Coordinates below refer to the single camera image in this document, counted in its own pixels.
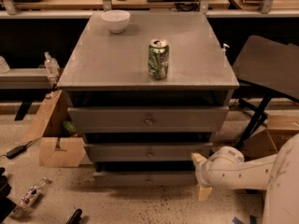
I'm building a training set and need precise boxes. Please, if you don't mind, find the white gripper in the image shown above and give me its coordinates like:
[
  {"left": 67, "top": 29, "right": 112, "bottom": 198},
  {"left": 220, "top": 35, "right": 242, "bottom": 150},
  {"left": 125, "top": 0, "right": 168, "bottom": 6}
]
[{"left": 192, "top": 147, "right": 246, "bottom": 202}]

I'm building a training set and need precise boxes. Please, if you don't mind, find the grey bottom drawer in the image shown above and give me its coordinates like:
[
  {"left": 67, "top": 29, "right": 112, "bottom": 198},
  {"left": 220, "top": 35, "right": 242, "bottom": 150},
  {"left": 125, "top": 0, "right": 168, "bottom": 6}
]
[{"left": 93, "top": 171, "right": 197, "bottom": 187}]

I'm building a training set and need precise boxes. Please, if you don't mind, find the grey drawer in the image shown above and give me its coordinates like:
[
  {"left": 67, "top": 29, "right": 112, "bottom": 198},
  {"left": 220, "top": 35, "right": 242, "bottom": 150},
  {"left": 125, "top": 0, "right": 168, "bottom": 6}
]
[
  {"left": 93, "top": 171, "right": 197, "bottom": 187},
  {"left": 84, "top": 142, "right": 212, "bottom": 162},
  {"left": 68, "top": 106, "right": 228, "bottom": 133}
]

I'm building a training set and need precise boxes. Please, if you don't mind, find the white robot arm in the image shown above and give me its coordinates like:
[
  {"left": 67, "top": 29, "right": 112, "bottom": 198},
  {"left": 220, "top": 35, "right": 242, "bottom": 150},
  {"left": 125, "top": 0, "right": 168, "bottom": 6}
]
[{"left": 192, "top": 134, "right": 299, "bottom": 224}]

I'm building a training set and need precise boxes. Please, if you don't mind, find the grey drawer cabinet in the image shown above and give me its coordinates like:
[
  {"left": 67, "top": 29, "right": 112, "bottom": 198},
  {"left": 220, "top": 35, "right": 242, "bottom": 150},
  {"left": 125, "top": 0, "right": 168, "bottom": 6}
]
[{"left": 56, "top": 10, "right": 240, "bottom": 173}]

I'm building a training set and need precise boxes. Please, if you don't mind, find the open cardboard box right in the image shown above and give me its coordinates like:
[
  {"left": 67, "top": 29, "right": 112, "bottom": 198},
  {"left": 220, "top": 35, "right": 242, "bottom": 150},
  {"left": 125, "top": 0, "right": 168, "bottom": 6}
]
[{"left": 243, "top": 115, "right": 299, "bottom": 160}]

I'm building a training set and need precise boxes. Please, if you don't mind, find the open cardboard box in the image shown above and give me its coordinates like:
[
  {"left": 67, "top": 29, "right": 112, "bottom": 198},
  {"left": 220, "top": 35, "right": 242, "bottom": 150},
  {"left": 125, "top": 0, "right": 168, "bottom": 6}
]
[
  {"left": 22, "top": 91, "right": 90, "bottom": 168},
  {"left": 243, "top": 115, "right": 299, "bottom": 160}
]

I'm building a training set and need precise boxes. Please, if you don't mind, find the grey middle drawer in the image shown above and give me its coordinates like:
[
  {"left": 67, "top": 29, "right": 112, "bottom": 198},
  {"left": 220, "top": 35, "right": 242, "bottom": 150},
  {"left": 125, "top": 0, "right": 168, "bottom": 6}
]
[{"left": 84, "top": 142, "right": 212, "bottom": 162}]

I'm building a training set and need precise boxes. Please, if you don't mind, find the grey top drawer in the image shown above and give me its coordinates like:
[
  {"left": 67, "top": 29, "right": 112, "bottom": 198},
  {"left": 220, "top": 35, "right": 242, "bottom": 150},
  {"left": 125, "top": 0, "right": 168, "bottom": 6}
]
[{"left": 68, "top": 106, "right": 228, "bottom": 133}]

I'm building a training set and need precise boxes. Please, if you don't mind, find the open cardboard box left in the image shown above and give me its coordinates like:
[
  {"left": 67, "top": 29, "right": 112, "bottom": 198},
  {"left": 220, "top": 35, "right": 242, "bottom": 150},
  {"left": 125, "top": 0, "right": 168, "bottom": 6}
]
[{"left": 22, "top": 91, "right": 90, "bottom": 168}]

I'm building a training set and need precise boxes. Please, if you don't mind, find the black folding table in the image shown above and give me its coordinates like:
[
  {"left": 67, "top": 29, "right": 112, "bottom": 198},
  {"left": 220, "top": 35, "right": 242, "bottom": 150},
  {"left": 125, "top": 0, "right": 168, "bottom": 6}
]
[{"left": 232, "top": 35, "right": 299, "bottom": 149}]

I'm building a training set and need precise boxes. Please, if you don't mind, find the small white pump bottle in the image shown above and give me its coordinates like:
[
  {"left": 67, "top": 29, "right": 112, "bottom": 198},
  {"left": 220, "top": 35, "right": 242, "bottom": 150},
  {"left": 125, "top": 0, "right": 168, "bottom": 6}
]
[{"left": 222, "top": 43, "right": 230, "bottom": 54}]

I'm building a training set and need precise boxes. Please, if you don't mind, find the green soda can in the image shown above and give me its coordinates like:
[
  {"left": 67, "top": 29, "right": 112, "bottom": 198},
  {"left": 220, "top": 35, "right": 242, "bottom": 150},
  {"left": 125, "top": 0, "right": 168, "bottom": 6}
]
[{"left": 148, "top": 38, "right": 169, "bottom": 80}]

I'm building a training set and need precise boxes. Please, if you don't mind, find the black object bottom edge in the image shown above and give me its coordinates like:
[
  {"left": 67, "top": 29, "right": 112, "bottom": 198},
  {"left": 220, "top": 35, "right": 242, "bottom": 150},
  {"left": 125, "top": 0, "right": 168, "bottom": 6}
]
[{"left": 65, "top": 209, "right": 82, "bottom": 224}]

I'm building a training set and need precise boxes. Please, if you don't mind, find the clear bottle on floor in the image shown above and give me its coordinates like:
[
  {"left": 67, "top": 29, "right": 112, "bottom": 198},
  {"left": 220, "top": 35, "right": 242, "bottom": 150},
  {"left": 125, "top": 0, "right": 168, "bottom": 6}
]
[{"left": 11, "top": 177, "right": 50, "bottom": 217}]

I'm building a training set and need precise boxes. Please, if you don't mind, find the white ceramic bowl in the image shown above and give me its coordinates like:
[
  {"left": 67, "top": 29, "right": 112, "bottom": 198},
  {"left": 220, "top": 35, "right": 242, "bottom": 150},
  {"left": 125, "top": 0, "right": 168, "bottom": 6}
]
[{"left": 101, "top": 10, "right": 131, "bottom": 33}]

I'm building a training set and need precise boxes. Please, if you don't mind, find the clear bottle on shelf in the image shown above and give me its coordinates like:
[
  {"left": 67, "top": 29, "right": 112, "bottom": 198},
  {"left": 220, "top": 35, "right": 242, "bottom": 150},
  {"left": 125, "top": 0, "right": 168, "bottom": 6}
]
[{"left": 44, "top": 51, "right": 60, "bottom": 76}]

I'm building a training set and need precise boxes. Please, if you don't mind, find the black power adapter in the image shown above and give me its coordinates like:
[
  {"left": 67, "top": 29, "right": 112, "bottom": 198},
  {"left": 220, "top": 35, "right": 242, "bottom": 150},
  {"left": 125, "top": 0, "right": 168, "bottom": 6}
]
[{"left": 6, "top": 146, "right": 26, "bottom": 160}]

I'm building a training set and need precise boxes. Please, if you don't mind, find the low grey shelf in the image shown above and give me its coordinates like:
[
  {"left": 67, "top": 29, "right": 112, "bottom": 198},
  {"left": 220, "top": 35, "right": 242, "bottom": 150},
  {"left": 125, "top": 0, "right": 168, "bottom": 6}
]
[{"left": 0, "top": 68, "right": 58, "bottom": 90}]

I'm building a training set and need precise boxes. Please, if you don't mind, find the black equipment left edge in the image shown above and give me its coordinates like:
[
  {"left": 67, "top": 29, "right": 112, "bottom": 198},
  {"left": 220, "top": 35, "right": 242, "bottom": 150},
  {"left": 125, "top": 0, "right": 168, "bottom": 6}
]
[{"left": 0, "top": 167, "right": 16, "bottom": 224}]

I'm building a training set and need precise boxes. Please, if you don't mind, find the clear container far left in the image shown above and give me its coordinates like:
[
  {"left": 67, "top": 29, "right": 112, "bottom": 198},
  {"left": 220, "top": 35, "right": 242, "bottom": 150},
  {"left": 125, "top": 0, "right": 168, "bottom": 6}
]
[{"left": 0, "top": 56, "right": 10, "bottom": 73}]

